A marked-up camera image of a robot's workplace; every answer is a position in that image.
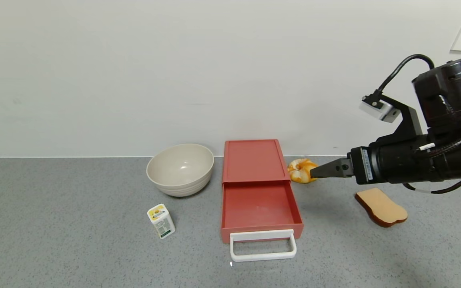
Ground orange glazed bread roll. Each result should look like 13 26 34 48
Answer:
287 158 319 184

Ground brown toast slice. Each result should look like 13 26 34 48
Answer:
355 188 408 228

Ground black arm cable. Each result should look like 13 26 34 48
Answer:
402 176 461 195

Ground beige ribbed bowl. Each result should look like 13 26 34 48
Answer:
146 144 215 197

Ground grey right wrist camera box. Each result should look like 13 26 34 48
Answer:
359 93 401 123

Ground red drawer with white handle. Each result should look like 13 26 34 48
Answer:
220 180 304 262

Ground black camera cable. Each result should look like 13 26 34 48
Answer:
377 54 435 96

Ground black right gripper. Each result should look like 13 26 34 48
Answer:
310 135 438 185

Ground small yellow white carton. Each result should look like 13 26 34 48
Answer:
147 204 176 240

